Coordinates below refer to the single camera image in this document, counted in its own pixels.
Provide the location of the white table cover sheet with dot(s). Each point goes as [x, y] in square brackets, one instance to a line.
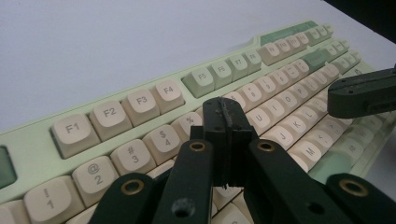
[93, 46]

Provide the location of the green and cream mechanical keyboard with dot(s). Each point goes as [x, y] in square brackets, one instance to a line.
[74, 130]

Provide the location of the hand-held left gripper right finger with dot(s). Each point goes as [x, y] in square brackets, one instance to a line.
[274, 180]

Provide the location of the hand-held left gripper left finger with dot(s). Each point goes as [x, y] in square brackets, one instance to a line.
[190, 174]

